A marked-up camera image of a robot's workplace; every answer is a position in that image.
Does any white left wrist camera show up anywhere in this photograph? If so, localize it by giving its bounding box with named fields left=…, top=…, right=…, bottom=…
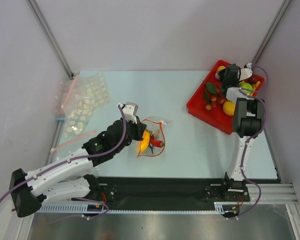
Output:
left=119, top=102, right=138, bottom=124

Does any purple onion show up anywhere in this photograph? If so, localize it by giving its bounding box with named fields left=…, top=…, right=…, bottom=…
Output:
left=215, top=71, right=221, bottom=81

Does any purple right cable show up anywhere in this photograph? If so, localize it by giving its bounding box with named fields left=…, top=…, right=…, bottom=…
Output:
left=226, top=64, right=270, bottom=221

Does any yellow lemon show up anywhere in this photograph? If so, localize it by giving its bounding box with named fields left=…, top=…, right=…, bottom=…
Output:
left=222, top=101, right=236, bottom=116

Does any clear zip bag orange zipper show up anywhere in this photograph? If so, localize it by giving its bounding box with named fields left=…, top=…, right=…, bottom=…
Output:
left=135, top=116, right=172, bottom=158

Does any bag of white slices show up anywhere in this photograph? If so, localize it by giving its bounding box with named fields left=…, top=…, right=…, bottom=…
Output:
left=61, top=72, right=110, bottom=140

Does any red plastic tray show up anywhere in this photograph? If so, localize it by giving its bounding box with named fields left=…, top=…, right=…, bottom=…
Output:
left=186, top=60, right=266, bottom=137

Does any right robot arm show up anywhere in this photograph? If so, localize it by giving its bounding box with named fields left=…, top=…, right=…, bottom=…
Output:
left=216, top=63, right=266, bottom=202

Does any pink zipper empty bag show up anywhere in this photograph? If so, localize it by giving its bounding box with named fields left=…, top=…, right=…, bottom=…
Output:
left=50, top=81, right=98, bottom=161

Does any red lychee cluster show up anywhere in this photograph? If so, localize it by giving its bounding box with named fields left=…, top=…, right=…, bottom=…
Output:
left=203, top=82, right=226, bottom=111

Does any white cable duct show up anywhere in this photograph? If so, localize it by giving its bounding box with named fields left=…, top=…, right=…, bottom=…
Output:
left=37, top=201, right=238, bottom=215

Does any left aluminium frame post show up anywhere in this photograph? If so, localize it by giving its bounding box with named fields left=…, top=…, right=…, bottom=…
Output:
left=26, top=0, right=74, bottom=80

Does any right aluminium frame post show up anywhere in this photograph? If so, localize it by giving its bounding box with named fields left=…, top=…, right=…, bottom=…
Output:
left=251, top=0, right=294, bottom=66

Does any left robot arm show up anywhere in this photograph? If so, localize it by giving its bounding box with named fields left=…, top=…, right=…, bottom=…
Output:
left=9, top=118, right=147, bottom=218

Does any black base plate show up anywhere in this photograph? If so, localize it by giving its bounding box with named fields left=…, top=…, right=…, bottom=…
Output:
left=84, top=174, right=250, bottom=210

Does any orange yellow mango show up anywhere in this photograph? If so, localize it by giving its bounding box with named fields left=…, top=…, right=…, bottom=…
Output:
left=137, top=130, right=150, bottom=153

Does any green apple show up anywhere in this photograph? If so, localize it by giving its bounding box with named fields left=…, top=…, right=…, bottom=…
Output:
left=240, top=82, right=254, bottom=96

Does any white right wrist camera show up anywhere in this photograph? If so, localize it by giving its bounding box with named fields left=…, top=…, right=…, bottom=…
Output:
left=239, top=63, right=253, bottom=82

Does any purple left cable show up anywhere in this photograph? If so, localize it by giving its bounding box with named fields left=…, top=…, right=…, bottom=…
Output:
left=0, top=104, right=128, bottom=222

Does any purple cable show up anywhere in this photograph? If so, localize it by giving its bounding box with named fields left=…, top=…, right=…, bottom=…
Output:
left=226, top=64, right=270, bottom=221
left=0, top=104, right=128, bottom=222

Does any red chili pepper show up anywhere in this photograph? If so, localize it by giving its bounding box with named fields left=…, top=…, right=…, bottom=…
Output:
left=149, top=136, right=165, bottom=148

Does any dark plum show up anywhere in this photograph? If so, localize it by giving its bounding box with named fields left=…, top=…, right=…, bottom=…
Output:
left=248, top=76, right=260, bottom=85

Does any aluminium frame post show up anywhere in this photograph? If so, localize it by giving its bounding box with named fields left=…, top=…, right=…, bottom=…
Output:
left=26, top=0, right=74, bottom=80
left=251, top=0, right=294, bottom=66

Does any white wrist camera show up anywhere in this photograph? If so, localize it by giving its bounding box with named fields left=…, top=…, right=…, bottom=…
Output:
left=239, top=63, right=253, bottom=82
left=119, top=102, right=138, bottom=124

